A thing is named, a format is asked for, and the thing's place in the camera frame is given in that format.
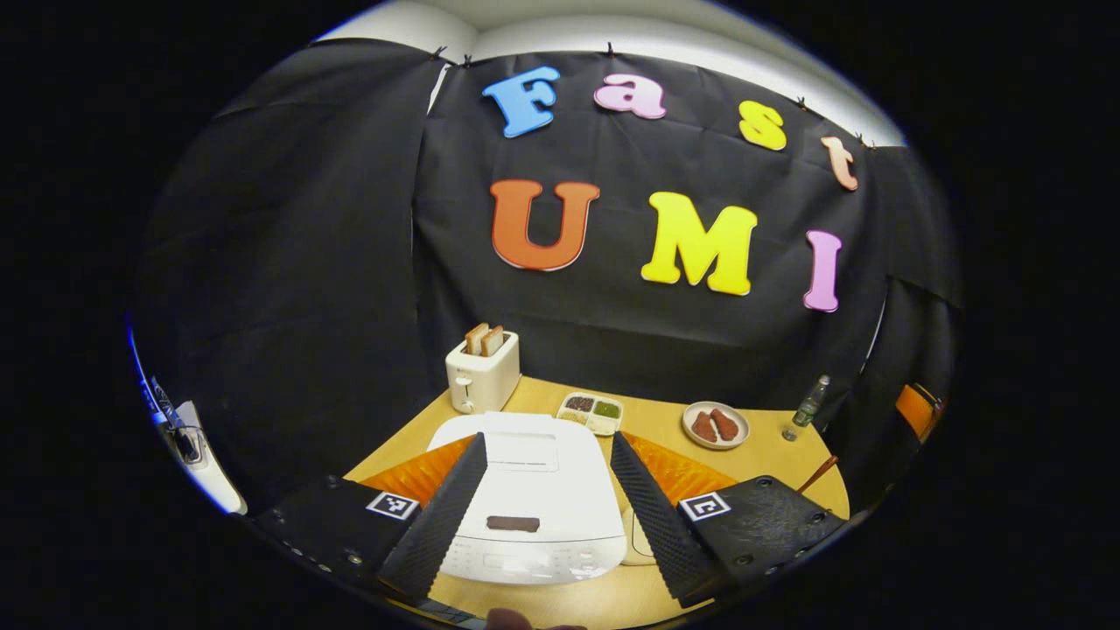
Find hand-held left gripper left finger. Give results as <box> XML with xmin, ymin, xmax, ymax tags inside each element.
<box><xmin>249</xmin><ymin>431</ymin><xmax>488</xmax><ymax>603</ymax></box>

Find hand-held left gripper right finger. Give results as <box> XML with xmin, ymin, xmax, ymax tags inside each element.
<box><xmin>610</xmin><ymin>430</ymin><xmax>848</xmax><ymax>609</ymax></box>

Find white rice cooker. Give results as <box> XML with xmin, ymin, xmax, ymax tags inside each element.
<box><xmin>426</xmin><ymin>411</ymin><xmax>628</xmax><ymax>585</ymax></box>

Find wooden spoon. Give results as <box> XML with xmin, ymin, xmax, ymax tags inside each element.
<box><xmin>796</xmin><ymin>455</ymin><xmax>839</xmax><ymax>494</ymax></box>

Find clear bottle with green label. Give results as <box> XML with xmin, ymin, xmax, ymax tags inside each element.
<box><xmin>792</xmin><ymin>374</ymin><xmax>830</xmax><ymax>428</ymax></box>

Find white plate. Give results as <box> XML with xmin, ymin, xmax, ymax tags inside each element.
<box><xmin>682</xmin><ymin>401</ymin><xmax>751</xmax><ymax>451</ymax></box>

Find white divided condiment tray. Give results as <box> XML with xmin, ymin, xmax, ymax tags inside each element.
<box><xmin>556</xmin><ymin>392</ymin><xmax>625</xmax><ymax>437</ymax></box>

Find white toaster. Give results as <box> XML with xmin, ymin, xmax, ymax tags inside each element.
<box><xmin>445</xmin><ymin>331</ymin><xmax>521</xmax><ymax>415</ymax></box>

